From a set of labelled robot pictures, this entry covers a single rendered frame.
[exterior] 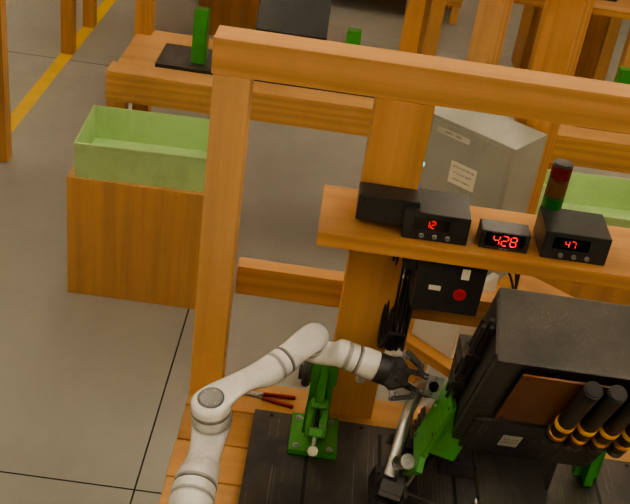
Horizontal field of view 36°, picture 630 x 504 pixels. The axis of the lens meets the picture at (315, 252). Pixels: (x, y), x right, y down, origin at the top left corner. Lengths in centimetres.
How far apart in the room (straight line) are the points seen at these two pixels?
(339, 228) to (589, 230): 60
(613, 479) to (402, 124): 117
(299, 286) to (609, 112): 93
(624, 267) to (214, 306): 106
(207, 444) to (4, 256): 299
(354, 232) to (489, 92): 46
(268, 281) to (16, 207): 295
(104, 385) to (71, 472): 51
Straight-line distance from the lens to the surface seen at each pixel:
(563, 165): 244
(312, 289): 267
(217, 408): 216
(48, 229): 524
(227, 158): 240
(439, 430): 235
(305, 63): 228
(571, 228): 243
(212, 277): 258
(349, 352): 234
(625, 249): 257
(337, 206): 245
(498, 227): 240
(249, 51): 228
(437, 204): 238
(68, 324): 455
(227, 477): 259
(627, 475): 289
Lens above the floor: 271
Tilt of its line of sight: 31 degrees down
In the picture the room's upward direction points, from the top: 8 degrees clockwise
